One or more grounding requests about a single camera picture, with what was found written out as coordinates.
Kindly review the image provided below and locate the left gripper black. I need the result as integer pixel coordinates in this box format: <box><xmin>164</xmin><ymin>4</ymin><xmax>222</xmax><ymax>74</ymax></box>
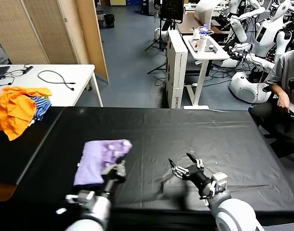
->
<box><xmin>101</xmin><ymin>159</ymin><xmax>127</xmax><ymax>193</ymax></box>

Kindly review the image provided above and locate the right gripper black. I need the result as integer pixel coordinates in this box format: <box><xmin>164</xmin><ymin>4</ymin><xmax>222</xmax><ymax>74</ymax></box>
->
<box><xmin>168</xmin><ymin>152</ymin><xmax>214</xmax><ymax>193</ymax></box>

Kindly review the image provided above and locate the lavender t-shirt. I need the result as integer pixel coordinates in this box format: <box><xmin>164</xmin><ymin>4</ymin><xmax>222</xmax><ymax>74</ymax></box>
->
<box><xmin>73</xmin><ymin>139</ymin><xmax>134</xmax><ymax>187</ymax></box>

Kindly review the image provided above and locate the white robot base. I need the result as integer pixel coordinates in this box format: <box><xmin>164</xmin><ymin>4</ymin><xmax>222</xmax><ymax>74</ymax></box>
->
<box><xmin>228</xmin><ymin>71</ymin><xmax>274</xmax><ymax>105</ymax></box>

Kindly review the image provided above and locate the black table cover sheet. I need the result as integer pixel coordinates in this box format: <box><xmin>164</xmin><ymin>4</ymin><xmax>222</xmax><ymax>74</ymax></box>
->
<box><xmin>16</xmin><ymin>107</ymin><xmax>294</xmax><ymax>217</ymax></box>

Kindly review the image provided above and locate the tall white cardboard box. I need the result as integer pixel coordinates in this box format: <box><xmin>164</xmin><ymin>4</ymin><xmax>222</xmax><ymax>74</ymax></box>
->
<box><xmin>165</xmin><ymin>29</ymin><xmax>188</xmax><ymax>110</ymax></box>

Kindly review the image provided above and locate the blue striped garment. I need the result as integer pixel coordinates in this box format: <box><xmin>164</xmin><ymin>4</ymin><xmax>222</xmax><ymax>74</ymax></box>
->
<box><xmin>28</xmin><ymin>96</ymin><xmax>52</xmax><ymax>122</ymax></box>

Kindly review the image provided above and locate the white table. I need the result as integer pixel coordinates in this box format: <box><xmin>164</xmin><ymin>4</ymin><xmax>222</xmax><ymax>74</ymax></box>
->
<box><xmin>0</xmin><ymin>64</ymin><xmax>104</xmax><ymax>108</ymax></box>

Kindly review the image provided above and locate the white height-adjustable desk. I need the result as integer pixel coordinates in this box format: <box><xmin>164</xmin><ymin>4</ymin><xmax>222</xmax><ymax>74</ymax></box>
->
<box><xmin>182</xmin><ymin>35</ymin><xmax>231</xmax><ymax>111</ymax></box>

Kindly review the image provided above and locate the orange garment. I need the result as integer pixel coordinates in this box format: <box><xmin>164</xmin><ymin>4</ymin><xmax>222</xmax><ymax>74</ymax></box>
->
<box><xmin>0</xmin><ymin>86</ymin><xmax>53</xmax><ymax>141</ymax></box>

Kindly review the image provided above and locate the white tumbler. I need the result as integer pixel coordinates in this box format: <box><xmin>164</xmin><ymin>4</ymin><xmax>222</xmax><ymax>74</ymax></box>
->
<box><xmin>197</xmin><ymin>35</ymin><xmax>207</xmax><ymax>55</ymax></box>

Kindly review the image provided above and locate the black tripod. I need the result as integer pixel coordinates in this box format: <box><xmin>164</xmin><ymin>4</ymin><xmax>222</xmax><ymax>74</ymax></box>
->
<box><xmin>145</xmin><ymin>13</ymin><xmax>169</xmax><ymax>52</ymax></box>

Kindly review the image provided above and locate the wooden panel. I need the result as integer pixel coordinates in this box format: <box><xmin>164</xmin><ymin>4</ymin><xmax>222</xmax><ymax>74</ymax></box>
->
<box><xmin>74</xmin><ymin>0</ymin><xmax>110</xmax><ymax>85</ymax></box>

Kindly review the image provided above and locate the seated person grey shirt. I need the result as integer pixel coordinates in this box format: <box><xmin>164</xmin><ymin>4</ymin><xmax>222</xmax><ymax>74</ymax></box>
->
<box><xmin>248</xmin><ymin>48</ymin><xmax>294</xmax><ymax>154</ymax></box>

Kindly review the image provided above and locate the brown desk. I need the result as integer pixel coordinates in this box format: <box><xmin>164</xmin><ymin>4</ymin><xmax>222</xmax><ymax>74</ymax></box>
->
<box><xmin>175</xmin><ymin>13</ymin><xmax>231</xmax><ymax>36</ymax></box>

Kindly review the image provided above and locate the black bin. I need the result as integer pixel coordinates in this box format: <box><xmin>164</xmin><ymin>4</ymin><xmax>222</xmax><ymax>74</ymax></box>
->
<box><xmin>104</xmin><ymin>13</ymin><xmax>115</xmax><ymax>29</ymax></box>

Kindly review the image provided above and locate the white humanoid robot dark chest-panel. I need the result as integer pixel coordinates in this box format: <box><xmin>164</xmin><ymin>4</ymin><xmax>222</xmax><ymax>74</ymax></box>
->
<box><xmin>254</xmin><ymin>0</ymin><xmax>293</xmax><ymax>64</ymax></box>

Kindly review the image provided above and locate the black monitor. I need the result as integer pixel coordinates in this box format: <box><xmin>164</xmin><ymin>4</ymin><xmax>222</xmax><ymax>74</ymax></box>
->
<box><xmin>159</xmin><ymin>0</ymin><xmax>186</xmax><ymax>25</ymax></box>

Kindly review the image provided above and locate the beige pegboard partition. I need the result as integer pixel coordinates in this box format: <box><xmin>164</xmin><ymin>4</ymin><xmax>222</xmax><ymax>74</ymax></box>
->
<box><xmin>0</xmin><ymin>0</ymin><xmax>90</xmax><ymax>65</ymax></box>

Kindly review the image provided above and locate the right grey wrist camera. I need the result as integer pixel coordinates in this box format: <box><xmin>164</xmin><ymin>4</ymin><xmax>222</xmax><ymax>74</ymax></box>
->
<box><xmin>209</xmin><ymin>171</ymin><xmax>229</xmax><ymax>196</ymax></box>

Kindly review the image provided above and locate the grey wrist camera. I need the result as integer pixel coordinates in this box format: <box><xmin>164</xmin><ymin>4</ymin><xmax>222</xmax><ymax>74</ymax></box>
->
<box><xmin>55</xmin><ymin>190</ymin><xmax>96</xmax><ymax>215</ymax></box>
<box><xmin>209</xmin><ymin>171</ymin><xmax>229</xmax><ymax>196</ymax></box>

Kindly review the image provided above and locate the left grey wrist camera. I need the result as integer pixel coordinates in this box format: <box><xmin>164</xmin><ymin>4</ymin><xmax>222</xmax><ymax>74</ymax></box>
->
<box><xmin>55</xmin><ymin>190</ymin><xmax>96</xmax><ymax>215</ymax></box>

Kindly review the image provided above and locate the thick black cable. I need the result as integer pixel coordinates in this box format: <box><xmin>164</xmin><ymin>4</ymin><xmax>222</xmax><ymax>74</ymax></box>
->
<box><xmin>37</xmin><ymin>70</ymin><xmax>76</xmax><ymax>91</ymax></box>

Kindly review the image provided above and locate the thin cable with adapter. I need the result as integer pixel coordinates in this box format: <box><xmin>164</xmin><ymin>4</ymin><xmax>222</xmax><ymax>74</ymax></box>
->
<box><xmin>3</xmin><ymin>64</ymin><xmax>34</xmax><ymax>78</ymax></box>

